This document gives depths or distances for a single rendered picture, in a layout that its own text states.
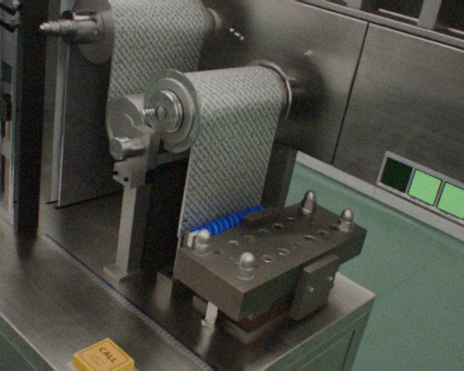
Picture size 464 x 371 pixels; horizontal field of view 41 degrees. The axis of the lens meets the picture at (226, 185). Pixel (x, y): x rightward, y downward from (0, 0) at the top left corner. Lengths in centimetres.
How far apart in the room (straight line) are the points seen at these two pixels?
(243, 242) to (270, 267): 9
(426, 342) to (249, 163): 187
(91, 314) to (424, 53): 75
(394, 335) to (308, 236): 170
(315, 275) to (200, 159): 30
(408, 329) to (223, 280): 199
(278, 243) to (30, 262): 49
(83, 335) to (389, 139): 67
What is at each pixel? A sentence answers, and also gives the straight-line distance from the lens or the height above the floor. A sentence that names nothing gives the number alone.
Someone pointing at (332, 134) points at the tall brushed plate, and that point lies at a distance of 129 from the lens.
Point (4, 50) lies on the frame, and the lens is 132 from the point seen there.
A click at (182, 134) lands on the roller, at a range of 108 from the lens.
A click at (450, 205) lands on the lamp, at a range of 119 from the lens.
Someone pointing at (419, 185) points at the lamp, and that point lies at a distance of 120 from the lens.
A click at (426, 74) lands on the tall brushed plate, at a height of 138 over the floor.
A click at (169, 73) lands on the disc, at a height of 131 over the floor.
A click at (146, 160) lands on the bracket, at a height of 116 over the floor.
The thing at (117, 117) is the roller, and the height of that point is 119.
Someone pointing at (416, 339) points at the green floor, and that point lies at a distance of 293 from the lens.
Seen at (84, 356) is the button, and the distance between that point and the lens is 103.
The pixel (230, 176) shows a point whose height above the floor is 112.
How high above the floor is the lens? 160
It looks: 25 degrees down
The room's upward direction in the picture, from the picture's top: 11 degrees clockwise
